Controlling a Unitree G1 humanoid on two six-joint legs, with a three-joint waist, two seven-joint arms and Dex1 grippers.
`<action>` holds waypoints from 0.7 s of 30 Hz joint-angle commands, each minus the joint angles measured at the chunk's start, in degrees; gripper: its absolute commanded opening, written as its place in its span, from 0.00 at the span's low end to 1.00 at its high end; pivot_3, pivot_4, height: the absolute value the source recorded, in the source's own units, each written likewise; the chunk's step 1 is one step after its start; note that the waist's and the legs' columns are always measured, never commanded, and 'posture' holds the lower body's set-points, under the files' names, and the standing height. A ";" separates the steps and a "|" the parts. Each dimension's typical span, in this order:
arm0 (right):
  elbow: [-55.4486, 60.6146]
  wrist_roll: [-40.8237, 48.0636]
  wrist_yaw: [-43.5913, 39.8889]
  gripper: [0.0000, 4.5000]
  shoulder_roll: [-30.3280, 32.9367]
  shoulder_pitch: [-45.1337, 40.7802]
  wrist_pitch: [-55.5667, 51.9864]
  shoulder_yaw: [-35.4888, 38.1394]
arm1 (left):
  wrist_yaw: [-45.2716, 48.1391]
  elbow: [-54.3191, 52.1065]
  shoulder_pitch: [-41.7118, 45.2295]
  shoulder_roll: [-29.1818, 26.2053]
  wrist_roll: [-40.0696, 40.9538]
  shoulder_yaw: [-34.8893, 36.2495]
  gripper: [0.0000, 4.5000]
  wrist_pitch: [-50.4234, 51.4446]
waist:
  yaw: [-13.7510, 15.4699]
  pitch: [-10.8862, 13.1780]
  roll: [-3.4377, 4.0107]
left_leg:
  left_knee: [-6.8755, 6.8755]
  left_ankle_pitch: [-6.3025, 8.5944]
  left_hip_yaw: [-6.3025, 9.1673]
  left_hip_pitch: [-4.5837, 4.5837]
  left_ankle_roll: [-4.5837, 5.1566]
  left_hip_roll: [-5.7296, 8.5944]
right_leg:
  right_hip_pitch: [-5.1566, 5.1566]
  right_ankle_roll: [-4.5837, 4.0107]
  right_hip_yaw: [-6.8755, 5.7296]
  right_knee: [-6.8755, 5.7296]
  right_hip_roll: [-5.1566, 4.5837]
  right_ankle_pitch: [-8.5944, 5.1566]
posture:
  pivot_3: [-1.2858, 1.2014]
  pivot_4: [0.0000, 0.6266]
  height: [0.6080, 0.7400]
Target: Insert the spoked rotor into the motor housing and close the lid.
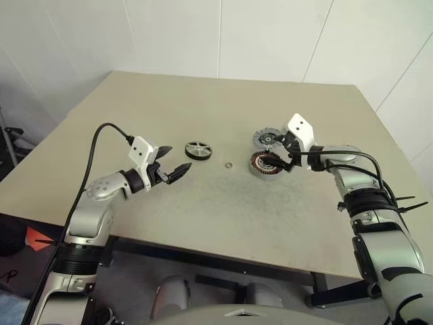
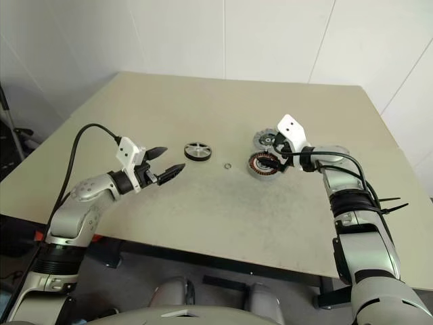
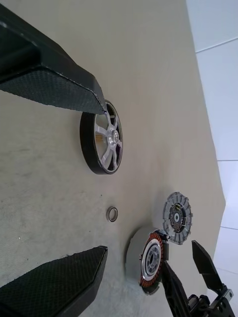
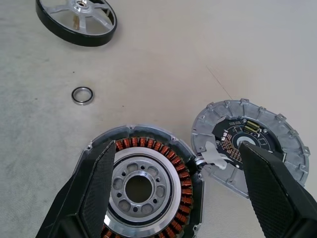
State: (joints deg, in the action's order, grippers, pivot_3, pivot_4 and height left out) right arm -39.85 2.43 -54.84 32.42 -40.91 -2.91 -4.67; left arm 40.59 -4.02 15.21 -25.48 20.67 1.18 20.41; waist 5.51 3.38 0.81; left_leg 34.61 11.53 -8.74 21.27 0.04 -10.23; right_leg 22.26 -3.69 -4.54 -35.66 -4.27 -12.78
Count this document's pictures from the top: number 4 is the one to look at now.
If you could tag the silver motor housing copper windings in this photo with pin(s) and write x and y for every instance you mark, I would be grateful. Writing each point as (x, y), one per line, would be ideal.
(138, 171)

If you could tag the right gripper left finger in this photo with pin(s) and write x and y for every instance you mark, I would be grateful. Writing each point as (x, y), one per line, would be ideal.
(81, 198)

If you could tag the black rimmed silver rotor wheel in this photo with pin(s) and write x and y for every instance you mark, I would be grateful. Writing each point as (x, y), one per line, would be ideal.
(81, 6)

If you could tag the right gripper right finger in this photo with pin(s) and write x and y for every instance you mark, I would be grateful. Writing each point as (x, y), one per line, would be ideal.
(277, 198)

